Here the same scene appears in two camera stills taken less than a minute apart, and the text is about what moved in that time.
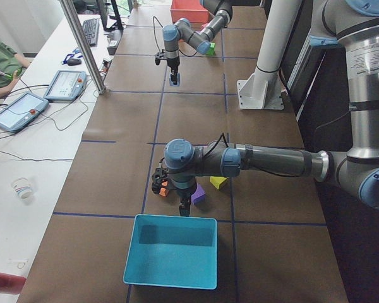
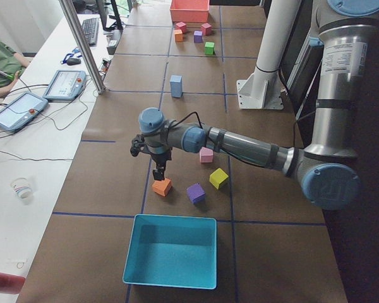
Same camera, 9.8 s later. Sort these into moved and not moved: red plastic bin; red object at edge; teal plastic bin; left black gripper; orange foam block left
Moved: left black gripper
Not moved: red plastic bin; orange foam block left; teal plastic bin; red object at edge
